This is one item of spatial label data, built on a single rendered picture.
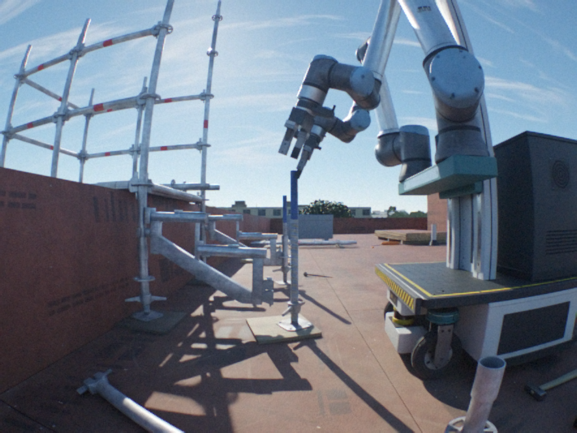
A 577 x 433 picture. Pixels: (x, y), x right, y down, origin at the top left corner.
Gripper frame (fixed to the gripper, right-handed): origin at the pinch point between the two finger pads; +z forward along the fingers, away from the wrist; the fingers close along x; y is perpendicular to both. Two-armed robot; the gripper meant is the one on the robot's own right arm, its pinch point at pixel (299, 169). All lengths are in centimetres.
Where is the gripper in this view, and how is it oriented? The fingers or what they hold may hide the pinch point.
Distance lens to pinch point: 127.5
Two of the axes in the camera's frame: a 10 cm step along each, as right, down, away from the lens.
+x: -0.4, 1.3, 9.9
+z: -3.9, 9.1, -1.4
